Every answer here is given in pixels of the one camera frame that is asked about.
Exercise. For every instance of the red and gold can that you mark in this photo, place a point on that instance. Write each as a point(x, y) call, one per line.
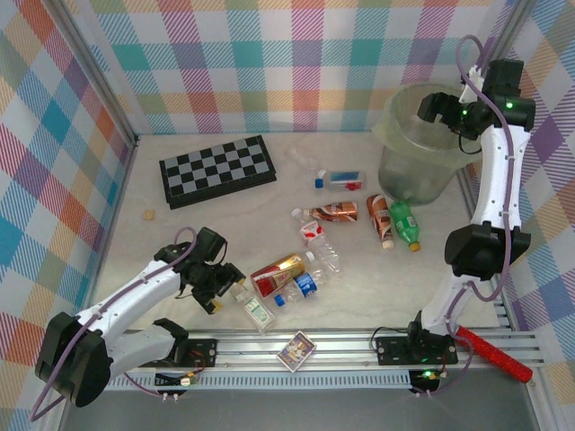
point(276, 274)

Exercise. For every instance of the aluminium mounting rail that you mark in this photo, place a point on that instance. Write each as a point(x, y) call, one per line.
point(251, 348)

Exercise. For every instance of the small tan wooden cube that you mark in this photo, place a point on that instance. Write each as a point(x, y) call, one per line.
point(148, 215)

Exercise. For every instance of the aluminium frame post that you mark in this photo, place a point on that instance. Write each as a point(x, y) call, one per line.
point(512, 22)
point(99, 81)

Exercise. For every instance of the brown label plastic bottle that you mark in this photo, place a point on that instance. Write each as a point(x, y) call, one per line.
point(337, 212)
point(378, 215)

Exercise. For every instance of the clear bottle blue round logo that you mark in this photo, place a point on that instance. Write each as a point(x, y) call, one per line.
point(305, 283)

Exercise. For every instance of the red glittery stick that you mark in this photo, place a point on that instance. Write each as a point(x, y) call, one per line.
point(494, 354)

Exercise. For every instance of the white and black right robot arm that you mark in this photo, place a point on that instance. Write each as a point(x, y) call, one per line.
point(498, 179)

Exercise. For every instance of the green plastic bottle yellow cap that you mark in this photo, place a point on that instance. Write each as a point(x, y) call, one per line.
point(404, 224)

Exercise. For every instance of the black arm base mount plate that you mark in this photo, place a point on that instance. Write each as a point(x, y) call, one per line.
point(202, 352)
point(395, 350)

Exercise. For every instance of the playing card box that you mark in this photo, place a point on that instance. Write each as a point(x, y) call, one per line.
point(296, 351)

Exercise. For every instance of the black and grey chessboard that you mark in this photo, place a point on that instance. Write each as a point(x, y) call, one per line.
point(215, 170)

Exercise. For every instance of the clear bottle green white label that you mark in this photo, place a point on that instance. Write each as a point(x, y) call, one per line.
point(258, 312)

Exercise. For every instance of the clear bottle red white label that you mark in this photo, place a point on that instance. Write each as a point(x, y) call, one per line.
point(321, 249)

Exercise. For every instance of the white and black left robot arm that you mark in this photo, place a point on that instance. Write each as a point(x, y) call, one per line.
point(135, 292)

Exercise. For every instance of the small black electronics board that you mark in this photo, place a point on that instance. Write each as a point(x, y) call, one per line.
point(427, 379)
point(168, 380)

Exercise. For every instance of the small clear unlabelled plastic bottle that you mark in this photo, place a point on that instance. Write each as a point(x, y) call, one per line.
point(302, 158)

